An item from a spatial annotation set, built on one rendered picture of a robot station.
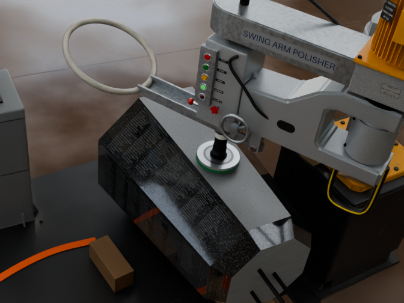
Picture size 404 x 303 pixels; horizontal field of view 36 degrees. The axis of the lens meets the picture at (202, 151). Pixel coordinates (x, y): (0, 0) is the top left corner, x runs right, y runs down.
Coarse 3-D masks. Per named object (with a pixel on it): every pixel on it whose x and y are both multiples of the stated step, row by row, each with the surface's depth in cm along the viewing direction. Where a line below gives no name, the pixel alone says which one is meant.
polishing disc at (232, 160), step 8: (208, 144) 309; (200, 152) 304; (208, 152) 304; (232, 152) 306; (200, 160) 299; (208, 160) 300; (216, 160) 301; (224, 160) 301; (232, 160) 302; (216, 168) 296; (224, 168) 297
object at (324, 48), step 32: (224, 0) 252; (256, 0) 256; (224, 32) 251; (256, 32) 243; (288, 32) 238; (320, 32) 240; (352, 32) 243; (320, 64) 236; (352, 64) 229; (384, 96) 228
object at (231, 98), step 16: (224, 48) 255; (240, 48) 254; (224, 64) 259; (240, 64) 255; (256, 64) 266; (224, 80) 264; (224, 96) 268; (240, 96) 265; (208, 112) 278; (224, 112) 273; (224, 128) 278
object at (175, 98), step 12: (156, 84) 307; (168, 84) 303; (144, 96) 300; (156, 96) 296; (168, 96) 302; (180, 96) 303; (192, 96) 299; (180, 108) 292; (192, 108) 298; (228, 132) 284; (240, 132) 282; (264, 144) 278
